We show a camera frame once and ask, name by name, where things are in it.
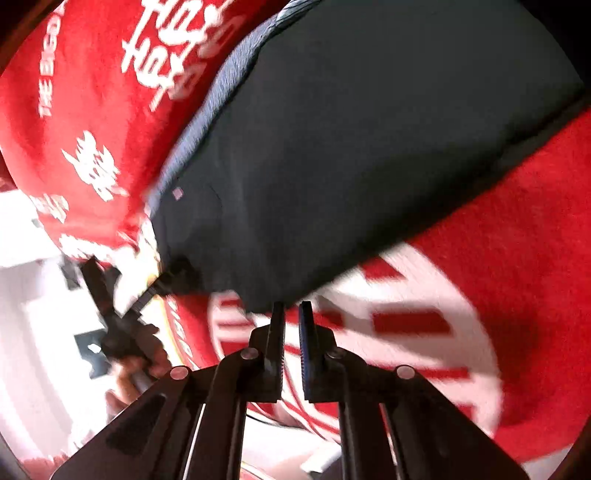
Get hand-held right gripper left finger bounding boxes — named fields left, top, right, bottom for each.
left=51, top=301, right=286, bottom=480

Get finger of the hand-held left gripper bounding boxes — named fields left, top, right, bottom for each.
left=133, top=256, right=200, bottom=320

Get black pants with patterned waistband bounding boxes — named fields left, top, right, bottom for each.
left=147, top=0, right=588, bottom=315

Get red printed sofa cover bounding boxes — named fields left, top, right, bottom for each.
left=0, top=0, right=591, bottom=464

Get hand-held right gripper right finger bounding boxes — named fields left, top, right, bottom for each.
left=298, top=300, right=530, bottom=480

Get person's left hand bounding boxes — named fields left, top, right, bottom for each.
left=105, top=353, right=172, bottom=418

